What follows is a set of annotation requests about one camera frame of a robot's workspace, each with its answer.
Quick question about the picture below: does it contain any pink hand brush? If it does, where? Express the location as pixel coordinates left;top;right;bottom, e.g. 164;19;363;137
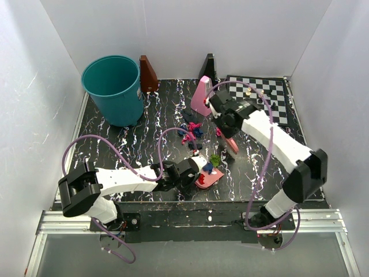
223;137;239;155

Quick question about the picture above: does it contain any pink dustpan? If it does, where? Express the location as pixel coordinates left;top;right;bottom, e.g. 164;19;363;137
195;168;224;189

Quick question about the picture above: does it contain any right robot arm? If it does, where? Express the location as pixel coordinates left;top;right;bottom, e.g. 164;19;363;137
204;91;328;229

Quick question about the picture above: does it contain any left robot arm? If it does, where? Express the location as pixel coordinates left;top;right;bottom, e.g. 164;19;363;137
58;155;207;231

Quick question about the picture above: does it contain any red paper scrap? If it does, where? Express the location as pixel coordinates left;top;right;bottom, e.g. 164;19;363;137
197;174;205;185

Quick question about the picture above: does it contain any magenta paper scrap small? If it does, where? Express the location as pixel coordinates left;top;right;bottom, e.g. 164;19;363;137
216;128;223;137

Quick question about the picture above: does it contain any blue paper scrap right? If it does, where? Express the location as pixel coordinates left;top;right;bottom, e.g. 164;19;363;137
202;162;214;174

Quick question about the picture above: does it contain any pink metronome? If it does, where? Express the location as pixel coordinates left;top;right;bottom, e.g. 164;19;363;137
190;76;213;117

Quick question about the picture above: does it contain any blue scrap far right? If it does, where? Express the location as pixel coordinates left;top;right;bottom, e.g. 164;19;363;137
192;128;204;138

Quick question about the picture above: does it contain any magenta paper scrap left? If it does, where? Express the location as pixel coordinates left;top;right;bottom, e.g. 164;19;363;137
182;133;196;145

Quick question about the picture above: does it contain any dark scrap under dustpan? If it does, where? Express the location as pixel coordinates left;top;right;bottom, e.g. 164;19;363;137
180;110;197;123

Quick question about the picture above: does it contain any magenta paper scrap right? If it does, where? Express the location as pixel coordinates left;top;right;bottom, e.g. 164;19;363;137
187;122;202;132

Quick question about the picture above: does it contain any black white chessboard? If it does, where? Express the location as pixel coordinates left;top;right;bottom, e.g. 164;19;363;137
226;75;289;126

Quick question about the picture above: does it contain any black metronome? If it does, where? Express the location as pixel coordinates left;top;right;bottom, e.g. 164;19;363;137
198;53;217;85

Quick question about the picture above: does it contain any brown wooden metronome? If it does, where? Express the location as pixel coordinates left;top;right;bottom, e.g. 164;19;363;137
140;55;159;93

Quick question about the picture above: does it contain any teal plastic waste bin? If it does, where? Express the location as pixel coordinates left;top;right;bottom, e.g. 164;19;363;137
81;55;144;127

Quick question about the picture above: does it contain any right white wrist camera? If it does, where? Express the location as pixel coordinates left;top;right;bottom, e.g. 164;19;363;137
204;97;221;118

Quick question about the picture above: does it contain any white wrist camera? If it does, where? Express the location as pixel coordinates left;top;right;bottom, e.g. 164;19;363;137
190;150;208;173
204;97;221;118

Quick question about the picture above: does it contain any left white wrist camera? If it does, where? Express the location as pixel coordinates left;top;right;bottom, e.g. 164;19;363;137
190;150;208;173

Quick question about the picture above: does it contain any dark scrap near dustpan handle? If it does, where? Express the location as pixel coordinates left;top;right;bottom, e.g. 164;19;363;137
188;141;202;150

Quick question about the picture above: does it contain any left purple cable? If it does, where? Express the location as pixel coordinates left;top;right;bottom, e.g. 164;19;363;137
62;128;202;264

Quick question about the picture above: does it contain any purple cable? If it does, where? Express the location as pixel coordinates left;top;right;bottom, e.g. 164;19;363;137
62;128;202;264
206;80;302;251

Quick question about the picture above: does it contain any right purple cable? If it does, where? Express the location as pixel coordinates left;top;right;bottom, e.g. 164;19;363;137
206;80;302;251

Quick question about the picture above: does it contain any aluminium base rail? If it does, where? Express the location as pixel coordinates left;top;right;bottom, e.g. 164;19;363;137
25;209;360;276

